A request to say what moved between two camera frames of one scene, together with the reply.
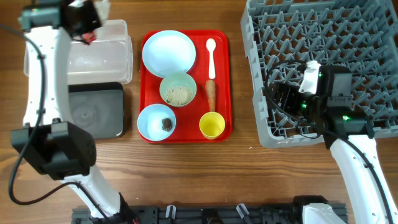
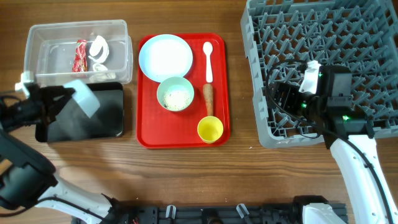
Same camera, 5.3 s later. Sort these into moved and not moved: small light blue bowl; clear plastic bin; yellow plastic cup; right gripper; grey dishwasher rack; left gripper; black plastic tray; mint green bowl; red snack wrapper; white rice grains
Moved: yellow plastic cup; white rice grains; left gripper; mint green bowl; small light blue bowl; red snack wrapper
Not moved: grey dishwasher rack; right gripper; clear plastic bin; black plastic tray
